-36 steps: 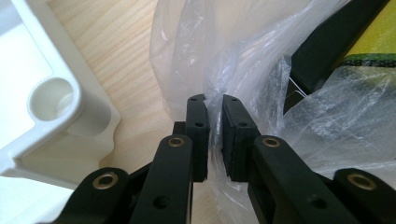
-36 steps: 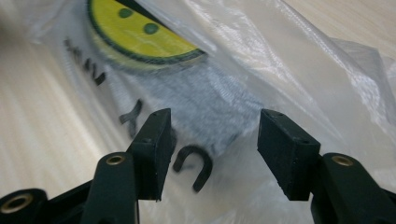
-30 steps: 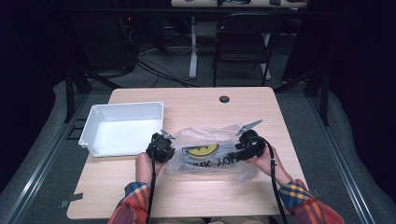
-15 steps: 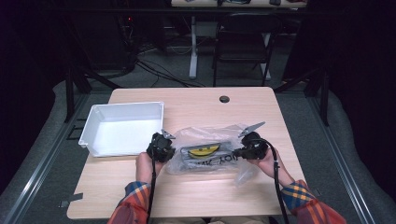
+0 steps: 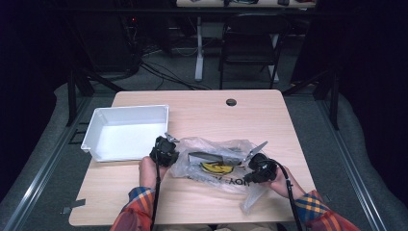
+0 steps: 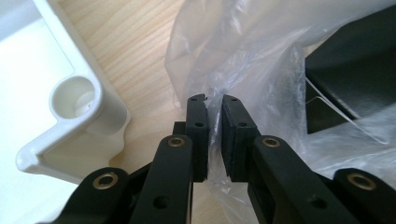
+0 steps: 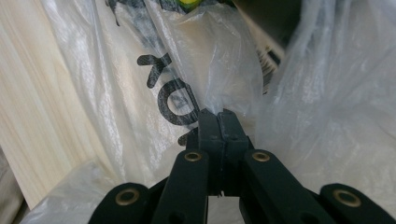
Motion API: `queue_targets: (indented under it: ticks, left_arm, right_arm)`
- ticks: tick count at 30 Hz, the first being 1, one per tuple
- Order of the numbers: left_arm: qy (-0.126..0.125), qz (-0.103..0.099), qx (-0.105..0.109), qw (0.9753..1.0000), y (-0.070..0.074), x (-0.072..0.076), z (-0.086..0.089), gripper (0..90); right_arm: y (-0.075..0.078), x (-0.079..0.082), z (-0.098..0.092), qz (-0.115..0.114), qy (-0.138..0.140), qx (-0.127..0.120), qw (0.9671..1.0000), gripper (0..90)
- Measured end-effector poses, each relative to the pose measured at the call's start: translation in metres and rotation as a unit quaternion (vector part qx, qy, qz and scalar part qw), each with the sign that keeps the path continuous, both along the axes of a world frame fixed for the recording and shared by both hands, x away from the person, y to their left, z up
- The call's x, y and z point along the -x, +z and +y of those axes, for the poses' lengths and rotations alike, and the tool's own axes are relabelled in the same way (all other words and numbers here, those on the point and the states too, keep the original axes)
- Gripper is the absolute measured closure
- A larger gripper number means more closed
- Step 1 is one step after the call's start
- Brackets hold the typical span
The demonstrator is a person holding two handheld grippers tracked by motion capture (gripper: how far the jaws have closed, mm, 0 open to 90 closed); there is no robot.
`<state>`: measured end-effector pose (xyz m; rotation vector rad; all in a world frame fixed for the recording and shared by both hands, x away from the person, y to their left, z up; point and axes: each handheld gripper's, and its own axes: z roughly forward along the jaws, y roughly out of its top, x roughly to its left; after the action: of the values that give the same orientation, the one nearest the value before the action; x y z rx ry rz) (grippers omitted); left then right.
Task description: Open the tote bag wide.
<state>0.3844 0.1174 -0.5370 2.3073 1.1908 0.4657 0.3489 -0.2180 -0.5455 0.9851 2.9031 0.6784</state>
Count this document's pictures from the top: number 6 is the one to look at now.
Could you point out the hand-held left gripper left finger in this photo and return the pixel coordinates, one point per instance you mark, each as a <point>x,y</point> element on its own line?
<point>197,137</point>

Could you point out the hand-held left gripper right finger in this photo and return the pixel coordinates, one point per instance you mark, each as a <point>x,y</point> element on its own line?
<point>236,140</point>

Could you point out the clear plastic smiley bag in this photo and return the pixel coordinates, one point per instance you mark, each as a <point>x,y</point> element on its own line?
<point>267,62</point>

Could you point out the black box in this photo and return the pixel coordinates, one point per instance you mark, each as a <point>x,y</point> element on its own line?
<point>351,68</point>

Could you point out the white plastic tray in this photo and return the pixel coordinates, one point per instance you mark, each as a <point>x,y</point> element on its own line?
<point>37,93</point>

